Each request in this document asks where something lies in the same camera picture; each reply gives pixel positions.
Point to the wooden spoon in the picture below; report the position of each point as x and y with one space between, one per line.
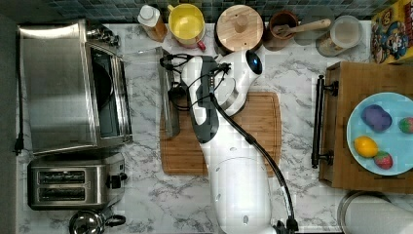
302 27

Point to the stainless steel two-slot toaster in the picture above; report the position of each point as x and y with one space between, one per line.
75 182

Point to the purple toy fruit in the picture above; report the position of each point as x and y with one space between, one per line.
375 117

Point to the brown utensil holder cup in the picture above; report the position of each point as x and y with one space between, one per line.
276 36

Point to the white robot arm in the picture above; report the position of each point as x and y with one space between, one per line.
237 173

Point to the red toy strawberry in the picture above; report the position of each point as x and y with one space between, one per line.
384 160

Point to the stainless steel toaster oven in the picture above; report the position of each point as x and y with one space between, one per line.
76 86

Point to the dark canister with wooden lid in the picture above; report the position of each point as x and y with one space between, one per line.
239 27

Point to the pink ceramic mug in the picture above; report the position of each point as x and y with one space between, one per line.
198 45

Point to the glass oven door with handle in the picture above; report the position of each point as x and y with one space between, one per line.
148 85

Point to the orange juice bottle white cap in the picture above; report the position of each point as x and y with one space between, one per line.
150 18

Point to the light blue plate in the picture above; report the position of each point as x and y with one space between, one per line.
392 140

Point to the bamboo cutting board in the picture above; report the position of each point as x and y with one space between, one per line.
181 155

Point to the wooden drawer box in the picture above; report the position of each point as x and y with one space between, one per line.
345 90

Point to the yellow plastic cup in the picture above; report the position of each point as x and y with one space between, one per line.
186 23

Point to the yellow cereal box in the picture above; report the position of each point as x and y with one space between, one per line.
391 39

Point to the yellow toy lemon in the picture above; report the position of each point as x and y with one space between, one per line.
366 146

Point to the clear jar of colourful cereal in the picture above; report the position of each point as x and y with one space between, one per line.
345 33

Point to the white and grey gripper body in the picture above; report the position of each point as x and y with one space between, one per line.
196 75

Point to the green and red toy fruit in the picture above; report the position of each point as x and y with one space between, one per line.
406 125

